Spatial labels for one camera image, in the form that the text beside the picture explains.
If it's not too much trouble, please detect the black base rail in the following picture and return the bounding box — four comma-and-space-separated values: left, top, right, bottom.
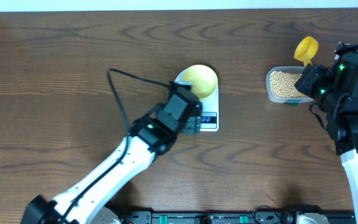
98, 207, 357, 224

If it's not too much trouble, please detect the soybeans pile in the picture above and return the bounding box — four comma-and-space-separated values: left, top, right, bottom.
270, 71, 307, 98

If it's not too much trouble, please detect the white digital kitchen scale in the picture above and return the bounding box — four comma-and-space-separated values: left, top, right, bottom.
175, 70, 219, 132

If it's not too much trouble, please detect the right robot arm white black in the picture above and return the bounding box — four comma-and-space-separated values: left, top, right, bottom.
295, 42, 358, 223

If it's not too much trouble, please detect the clear plastic container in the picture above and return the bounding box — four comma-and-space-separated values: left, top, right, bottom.
266, 66, 313, 103

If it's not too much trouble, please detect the yellow plastic measuring scoop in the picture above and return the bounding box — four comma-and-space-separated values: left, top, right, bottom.
294, 36, 319, 66

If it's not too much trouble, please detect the pale yellow bowl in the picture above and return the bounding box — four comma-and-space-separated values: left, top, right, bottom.
180, 65, 218, 99

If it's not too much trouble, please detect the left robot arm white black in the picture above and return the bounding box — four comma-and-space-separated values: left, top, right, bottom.
21, 83, 202, 223

